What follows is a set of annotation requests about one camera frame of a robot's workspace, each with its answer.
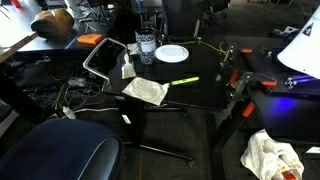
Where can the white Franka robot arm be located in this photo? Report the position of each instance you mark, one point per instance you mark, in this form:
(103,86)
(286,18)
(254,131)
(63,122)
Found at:
(303,46)

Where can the brown orange rounded object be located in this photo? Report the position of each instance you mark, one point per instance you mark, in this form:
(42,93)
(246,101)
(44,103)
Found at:
(53,22)

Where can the blue bottle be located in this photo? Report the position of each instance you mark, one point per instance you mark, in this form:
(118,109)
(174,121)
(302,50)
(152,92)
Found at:
(139,4)

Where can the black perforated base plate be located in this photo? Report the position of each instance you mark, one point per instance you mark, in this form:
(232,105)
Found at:
(263,66)

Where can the flat beige paper napkin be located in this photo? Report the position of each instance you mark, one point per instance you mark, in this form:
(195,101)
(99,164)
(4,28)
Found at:
(146,90)

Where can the white power adapter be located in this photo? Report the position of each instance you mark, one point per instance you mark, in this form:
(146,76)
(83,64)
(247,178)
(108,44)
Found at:
(69,112)

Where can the small red object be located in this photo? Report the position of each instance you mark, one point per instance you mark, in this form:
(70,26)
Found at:
(15,3)

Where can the black patterned cup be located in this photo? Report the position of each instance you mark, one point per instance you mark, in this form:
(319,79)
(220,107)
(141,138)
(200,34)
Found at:
(145,45)

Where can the white round plate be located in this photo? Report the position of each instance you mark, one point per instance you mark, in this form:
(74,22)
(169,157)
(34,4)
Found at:
(171,53)

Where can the black high back chair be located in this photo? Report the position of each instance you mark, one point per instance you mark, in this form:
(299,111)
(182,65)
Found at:
(181,16)

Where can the white plastic bag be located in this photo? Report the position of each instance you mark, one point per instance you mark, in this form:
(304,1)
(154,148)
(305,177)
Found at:
(266,156)

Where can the chrome tube frame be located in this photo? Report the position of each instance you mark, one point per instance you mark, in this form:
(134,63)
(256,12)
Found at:
(94,50)

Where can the neon green marker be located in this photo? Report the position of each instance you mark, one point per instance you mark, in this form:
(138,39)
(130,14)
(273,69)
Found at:
(185,81)

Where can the orange sponge block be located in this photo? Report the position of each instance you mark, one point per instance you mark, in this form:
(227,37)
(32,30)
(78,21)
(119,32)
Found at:
(90,39)

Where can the grey power brick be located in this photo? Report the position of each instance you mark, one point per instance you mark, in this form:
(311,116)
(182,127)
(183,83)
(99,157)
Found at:
(77,82)

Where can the small pale brush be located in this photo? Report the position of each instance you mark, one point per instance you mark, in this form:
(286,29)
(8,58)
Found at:
(128,70)

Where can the black table pedestal base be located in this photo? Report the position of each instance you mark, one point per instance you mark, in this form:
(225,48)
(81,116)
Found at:
(136,126)

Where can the light wooden desk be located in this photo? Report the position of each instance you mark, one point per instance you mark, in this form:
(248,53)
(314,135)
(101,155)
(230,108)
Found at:
(16,46)

